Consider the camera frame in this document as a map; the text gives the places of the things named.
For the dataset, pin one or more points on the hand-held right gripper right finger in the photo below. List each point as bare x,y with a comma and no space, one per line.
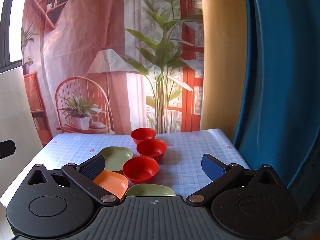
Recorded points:
212,168

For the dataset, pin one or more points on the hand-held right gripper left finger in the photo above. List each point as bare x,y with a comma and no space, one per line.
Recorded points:
93,168

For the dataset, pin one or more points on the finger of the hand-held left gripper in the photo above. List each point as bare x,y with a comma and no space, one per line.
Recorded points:
7,149

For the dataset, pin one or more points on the red bowl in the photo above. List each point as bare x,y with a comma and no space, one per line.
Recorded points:
152,148
140,170
143,133

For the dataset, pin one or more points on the orange plate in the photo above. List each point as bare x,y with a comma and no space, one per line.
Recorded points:
112,180

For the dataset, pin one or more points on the green plate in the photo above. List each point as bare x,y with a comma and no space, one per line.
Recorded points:
117,157
150,190

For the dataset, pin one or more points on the blue plaid tablecloth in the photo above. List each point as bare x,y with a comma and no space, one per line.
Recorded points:
190,152

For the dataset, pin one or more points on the white marbled panel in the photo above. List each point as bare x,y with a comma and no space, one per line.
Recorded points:
15,100

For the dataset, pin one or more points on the blue curtain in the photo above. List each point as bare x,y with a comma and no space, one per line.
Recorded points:
275,80

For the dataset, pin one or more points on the printed room backdrop cloth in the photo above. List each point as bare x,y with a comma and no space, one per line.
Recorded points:
87,35

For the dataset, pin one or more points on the dark window frame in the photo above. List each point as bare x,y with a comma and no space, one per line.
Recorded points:
6,30

